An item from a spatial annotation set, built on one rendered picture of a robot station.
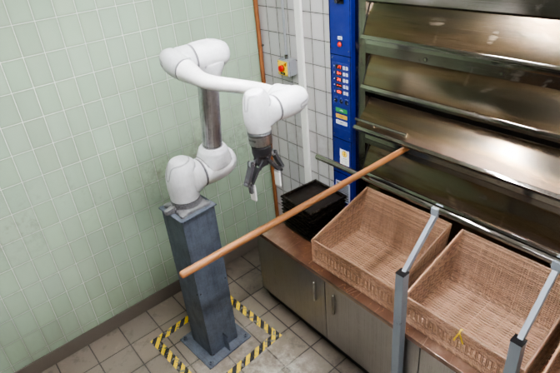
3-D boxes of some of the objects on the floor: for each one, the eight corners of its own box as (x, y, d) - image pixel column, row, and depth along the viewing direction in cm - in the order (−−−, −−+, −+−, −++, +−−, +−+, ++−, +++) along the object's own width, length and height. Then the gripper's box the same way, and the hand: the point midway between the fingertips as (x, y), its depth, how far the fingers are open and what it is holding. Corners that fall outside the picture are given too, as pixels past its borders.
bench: (320, 259, 345) (317, 194, 318) (765, 551, 177) (840, 465, 149) (262, 298, 315) (252, 230, 288) (731, 695, 146) (817, 622, 119)
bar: (327, 312, 299) (319, 151, 244) (525, 463, 211) (585, 265, 155) (291, 340, 282) (274, 174, 227) (490, 515, 194) (542, 315, 138)
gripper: (276, 130, 183) (281, 176, 193) (229, 153, 167) (237, 203, 177) (290, 134, 178) (294, 182, 188) (242, 159, 162) (250, 210, 172)
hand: (266, 190), depth 182 cm, fingers open, 13 cm apart
